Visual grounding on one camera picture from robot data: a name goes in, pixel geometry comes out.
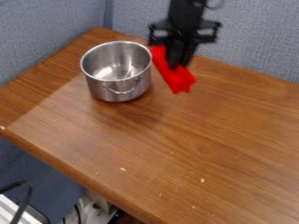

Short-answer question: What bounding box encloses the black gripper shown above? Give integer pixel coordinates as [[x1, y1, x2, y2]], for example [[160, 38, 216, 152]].
[[148, 0, 221, 70]]

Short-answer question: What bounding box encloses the red plastic block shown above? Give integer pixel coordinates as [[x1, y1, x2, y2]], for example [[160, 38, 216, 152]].
[[149, 45, 196, 94]]

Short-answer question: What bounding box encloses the metal pot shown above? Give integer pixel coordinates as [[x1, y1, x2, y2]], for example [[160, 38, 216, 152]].
[[78, 41, 152, 102]]

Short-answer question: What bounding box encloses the white object under table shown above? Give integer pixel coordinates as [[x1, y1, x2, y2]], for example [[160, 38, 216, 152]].
[[58, 191, 117, 224]]

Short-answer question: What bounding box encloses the white striped object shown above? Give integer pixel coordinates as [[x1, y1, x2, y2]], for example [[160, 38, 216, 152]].
[[0, 193, 52, 224]]

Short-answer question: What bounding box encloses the black strap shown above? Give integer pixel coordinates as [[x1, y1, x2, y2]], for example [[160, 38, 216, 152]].
[[0, 180, 33, 224]]

